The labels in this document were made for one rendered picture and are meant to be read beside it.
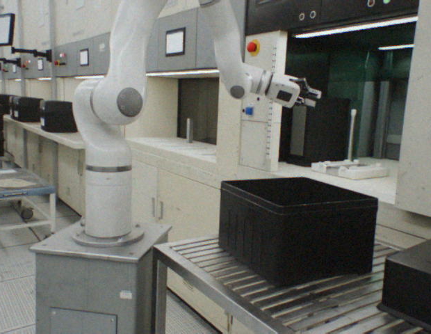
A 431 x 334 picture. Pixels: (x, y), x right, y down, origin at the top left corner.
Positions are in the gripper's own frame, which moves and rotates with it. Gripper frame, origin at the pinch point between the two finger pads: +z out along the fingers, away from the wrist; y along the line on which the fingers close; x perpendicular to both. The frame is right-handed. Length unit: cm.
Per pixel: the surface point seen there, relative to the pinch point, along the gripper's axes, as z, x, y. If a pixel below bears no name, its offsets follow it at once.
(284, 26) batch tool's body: -16.1, 25.9, 4.3
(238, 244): -12, -62, 7
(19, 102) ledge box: -244, 138, -271
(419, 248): 21, -59, 27
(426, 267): 18, -67, 34
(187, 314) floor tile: -14, -47, -132
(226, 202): -18, -53, 8
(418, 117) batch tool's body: 21.6, -21.4, 25.5
